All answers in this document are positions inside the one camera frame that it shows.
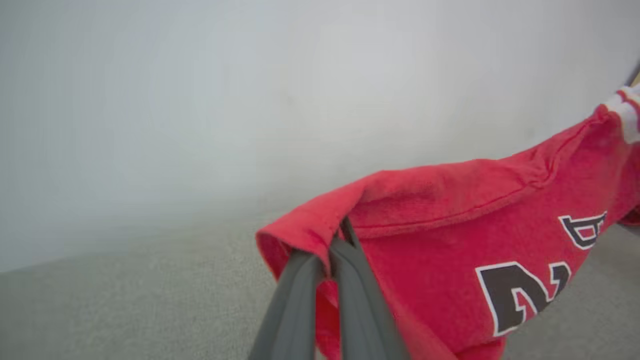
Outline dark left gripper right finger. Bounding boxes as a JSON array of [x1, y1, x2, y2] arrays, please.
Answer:
[[327, 217, 411, 360]]

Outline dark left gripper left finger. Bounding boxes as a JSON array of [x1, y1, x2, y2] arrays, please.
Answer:
[[248, 249, 326, 360]]

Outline red jersey with white trim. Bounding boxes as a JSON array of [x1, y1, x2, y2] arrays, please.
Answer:
[[255, 82, 640, 360]]

